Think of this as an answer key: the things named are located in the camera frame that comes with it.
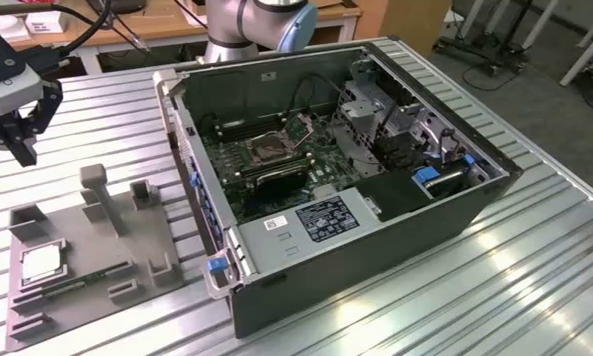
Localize blue disk carrier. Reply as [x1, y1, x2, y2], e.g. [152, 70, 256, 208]
[412, 165, 440, 187]

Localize black round monitor base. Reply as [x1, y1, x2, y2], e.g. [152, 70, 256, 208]
[87, 0, 148, 14]

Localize white labelled box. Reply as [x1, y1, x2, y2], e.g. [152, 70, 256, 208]
[23, 10, 71, 35]

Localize straight black case wire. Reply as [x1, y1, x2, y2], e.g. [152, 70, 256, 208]
[377, 98, 400, 131]

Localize black RAM slot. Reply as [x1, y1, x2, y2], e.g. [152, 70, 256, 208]
[220, 124, 284, 142]
[216, 116, 285, 133]

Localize white box with bowl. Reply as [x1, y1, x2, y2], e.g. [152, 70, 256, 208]
[0, 13, 32, 42]

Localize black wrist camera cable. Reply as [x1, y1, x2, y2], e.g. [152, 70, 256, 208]
[17, 0, 115, 81]

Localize open cardboard box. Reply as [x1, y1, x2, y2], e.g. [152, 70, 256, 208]
[183, 0, 215, 16]

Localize black open PC case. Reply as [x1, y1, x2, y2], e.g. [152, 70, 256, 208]
[151, 40, 525, 339]

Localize silver drive bay bracket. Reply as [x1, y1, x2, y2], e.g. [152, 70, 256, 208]
[423, 113, 465, 161]

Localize green motherboard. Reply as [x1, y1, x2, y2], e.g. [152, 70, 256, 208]
[200, 111, 363, 220]

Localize grey power supply unit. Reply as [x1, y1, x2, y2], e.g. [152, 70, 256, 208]
[236, 186, 383, 276]

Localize green RAM stick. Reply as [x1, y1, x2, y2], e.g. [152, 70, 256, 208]
[41, 263, 132, 298]

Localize black plastic air shroud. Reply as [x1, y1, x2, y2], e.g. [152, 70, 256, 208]
[356, 171, 437, 223]

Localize black rolling stand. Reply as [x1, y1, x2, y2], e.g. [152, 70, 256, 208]
[433, 0, 533, 78]

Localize grey parts rack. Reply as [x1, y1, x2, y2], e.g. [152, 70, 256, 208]
[4, 162, 187, 353]

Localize metal drive cage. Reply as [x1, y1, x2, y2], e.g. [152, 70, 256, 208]
[333, 59, 392, 168]

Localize thin cable with clear plug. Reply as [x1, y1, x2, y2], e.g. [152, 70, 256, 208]
[97, 10, 153, 52]

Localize looped black case wire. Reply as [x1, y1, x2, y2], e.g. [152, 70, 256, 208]
[285, 73, 348, 116]

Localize CPU socket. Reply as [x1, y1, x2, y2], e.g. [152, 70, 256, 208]
[244, 133, 299, 165]

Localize silver CPU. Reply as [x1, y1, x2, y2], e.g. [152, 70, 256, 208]
[20, 245, 67, 286]

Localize white table frame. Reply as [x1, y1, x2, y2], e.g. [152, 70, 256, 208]
[453, 0, 593, 88]

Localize wooden desk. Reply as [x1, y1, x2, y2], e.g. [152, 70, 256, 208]
[0, 0, 365, 75]

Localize metal socket cover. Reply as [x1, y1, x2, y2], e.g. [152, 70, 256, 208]
[281, 113, 328, 149]

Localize wooden cabinet panel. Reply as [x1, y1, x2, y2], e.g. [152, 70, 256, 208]
[360, 0, 452, 57]

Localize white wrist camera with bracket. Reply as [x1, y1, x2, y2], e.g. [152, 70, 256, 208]
[0, 13, 44, 116]

